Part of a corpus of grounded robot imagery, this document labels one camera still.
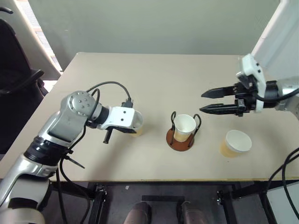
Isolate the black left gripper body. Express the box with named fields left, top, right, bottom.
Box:
left=103, top=126, right=122, bottom=145

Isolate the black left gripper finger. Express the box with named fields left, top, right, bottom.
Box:
left=118, top=127, right=138, bottom=135

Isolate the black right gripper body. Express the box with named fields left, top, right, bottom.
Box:
left=234, top=75, right=258, bottom=117

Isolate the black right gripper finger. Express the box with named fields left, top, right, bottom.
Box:
left=199, top=102, right=237, bottom=115
left=201, top=85, right=237, bottom=99

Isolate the white and tan paper cup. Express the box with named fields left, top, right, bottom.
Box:
left=173, top=113, right=197, bottom=143
left=129, top=109, right=144, bottom=137
left=219, top=129, right=253, bottom=159

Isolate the white board panel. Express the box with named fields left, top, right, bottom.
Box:
left=250, top=0, right=299, bottom=82

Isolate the dark brown rounded shape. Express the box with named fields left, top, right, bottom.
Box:
left=123, top=201, right=153, bottom=224
left=179, top=201, right=211, bottom=224

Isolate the beige curved panel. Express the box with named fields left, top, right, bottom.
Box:
left=13, top=0, right=63, bottom=82

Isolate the white box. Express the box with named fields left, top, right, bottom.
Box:
left=266, top=181, right=299, bottom=224

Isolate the black office chair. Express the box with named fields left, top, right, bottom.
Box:
left=0, top=7, right=50, bottom=155

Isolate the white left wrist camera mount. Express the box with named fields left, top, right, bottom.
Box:
left=97, top=106, right=136, bottom=131

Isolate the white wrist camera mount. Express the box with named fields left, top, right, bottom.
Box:
left=97, top=106, right=136, bottom=131
left=235, top=53, right=267, bottom=113

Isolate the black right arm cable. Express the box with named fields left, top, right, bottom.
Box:
left=253, top=88, right=299, bottom=103

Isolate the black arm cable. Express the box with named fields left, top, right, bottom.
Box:
left=253, top=88, right=299, bottom=103
left=55, top=81, right=134, bottom=224

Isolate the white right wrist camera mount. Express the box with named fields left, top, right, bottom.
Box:
left=235, top=53, right=267, bottom=113

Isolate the black cable tie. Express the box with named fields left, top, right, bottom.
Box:
left=62, top=155, right=86, bottom=169

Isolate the black wire cup holder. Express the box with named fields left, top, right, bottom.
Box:
left=166, top=111, right=202, bottom=152

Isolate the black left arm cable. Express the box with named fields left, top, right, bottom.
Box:
left=55, top=81, right=134, bottom=224

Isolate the black table frame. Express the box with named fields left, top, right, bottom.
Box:
left=50, top=181, right=267, bottom=224

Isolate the black hanging cable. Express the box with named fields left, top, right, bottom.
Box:
left=282, top=154, right=299, bottom=224
left=267, top=147, right=299, bottom=194

